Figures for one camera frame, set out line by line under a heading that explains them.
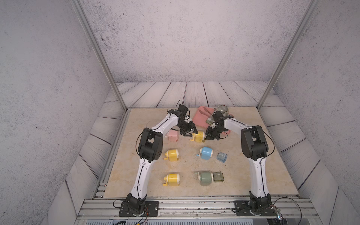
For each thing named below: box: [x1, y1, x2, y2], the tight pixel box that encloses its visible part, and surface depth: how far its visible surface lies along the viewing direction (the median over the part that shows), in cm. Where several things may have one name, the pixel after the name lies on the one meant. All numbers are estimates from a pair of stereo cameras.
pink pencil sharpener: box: [165, 129, 179, 143], surface depth 98 cm
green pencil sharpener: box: [194, 172, 214, 186], surface depth 79 cm
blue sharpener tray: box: [216, 151, 228, 164], surface depth 93 cm
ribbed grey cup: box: [217, 104, 229, 117], surface depth 114 cm
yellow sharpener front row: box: [162, 173, 180, 187], surface depth 78 cm
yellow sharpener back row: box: [190, 131, 206, 143], surface depth 97 cm
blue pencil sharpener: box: [195, 146, 214, 161], surface depth 89 cm
